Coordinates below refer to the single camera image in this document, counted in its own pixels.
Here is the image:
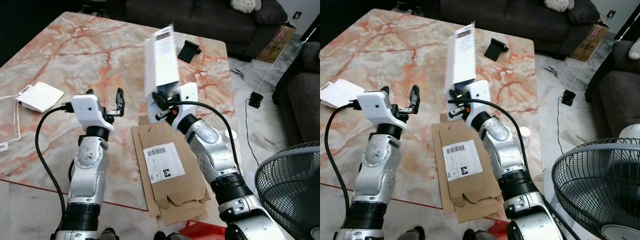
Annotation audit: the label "white paper bag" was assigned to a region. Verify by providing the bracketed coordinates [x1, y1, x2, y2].
[320, 78, 367, 109]
[15, 82, 66, 114]

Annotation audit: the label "small black stand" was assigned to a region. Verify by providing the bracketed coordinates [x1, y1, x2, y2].
[483, 37, 510, 62]
[177, 39, 203, 64]

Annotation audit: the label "flat brown cardboard mailer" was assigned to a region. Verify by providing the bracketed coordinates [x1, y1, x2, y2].
[130, 116, 212, 226]
[432, 114, 507, 224]

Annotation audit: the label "clear plastic sleeve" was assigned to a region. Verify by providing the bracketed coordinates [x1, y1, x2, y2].
[0, 94, 22, 152]

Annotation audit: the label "dark grey armchair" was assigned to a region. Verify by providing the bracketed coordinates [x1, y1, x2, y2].
[273, 41, 321, 147]
[584, 39, 640, 140]

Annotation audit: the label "dark grey sofa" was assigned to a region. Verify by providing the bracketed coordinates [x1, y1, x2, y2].
[425, 0, 602, 56]
[106, 0, 289, 57]

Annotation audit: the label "brown cardboard box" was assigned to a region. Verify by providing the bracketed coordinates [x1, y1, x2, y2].
[256, 24, 297, 65]
[569, 23, 610, 63]

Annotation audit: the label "white plush toy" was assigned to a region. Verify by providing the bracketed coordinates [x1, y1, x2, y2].
[543, 0, 575, 13]
[229, 0, 262, 14]

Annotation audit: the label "red plastic item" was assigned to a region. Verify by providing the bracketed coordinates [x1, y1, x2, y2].
[486, 219, 512, 240]
[178, 219, 227, 240]

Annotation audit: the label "black standing fan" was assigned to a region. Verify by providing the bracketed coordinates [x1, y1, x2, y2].
[254, 141, 321, 240]
[551, 123, 640, 240]

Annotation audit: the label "white cushion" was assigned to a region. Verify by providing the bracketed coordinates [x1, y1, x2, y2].
[627, 37, 640, 61]

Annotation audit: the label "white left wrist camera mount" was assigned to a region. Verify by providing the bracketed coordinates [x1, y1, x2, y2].
[69, 93, 115, 132]
[357, 90, 407, 130]

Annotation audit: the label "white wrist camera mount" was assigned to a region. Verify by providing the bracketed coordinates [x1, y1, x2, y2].
[462, 79, 493, 119]
[357, 90, 407, 130]
[170, 82, 200, 120]
[69, 93, 115, 132]

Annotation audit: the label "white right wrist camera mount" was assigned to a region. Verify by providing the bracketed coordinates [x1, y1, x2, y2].
[170, 82, 200, 120]
[462, 79, 493, 119]

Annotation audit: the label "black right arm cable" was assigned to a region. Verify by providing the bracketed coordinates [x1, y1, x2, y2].
[448, 97, 531, 168]
[169, 100, 242, 168]

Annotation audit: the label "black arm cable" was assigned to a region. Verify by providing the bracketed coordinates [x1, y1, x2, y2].
[324, 100, 362, 218]
[169, 100, 242, 168]
[34, 104, 74, 236]
[448, 97, 531, 168]

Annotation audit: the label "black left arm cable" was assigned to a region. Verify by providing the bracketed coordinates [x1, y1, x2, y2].
[324, 100, 362, 218]
[34, 104, 74, 236]

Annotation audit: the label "thin black floor cable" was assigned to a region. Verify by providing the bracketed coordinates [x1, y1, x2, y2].
[244, 98, 261, 167]
[556, 96, 566, 155]

